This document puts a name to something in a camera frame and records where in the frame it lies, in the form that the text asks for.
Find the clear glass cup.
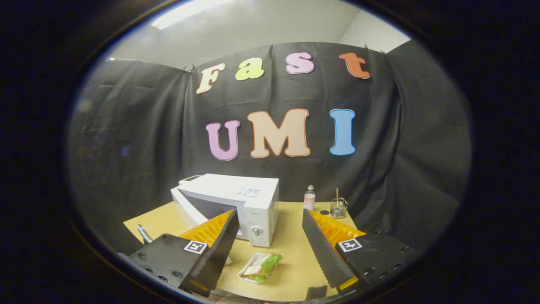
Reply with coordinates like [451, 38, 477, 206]
[330, 198, 349, 219]

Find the sandwich with green lettuce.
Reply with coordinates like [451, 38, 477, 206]
[243, 252, 284, 283]

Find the white microwave oven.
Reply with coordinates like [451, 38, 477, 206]
[170, 173, 280, 248]

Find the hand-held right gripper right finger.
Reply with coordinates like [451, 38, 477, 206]
[301, 208, 420, 296]

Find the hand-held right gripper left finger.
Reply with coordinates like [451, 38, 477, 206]
[119, 209, 240, 298]

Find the white plastic tray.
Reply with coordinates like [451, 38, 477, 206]
[238, 252, 281, 285]

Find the black backdrop cloth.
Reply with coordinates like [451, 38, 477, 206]
[67, 40, 472, 254]

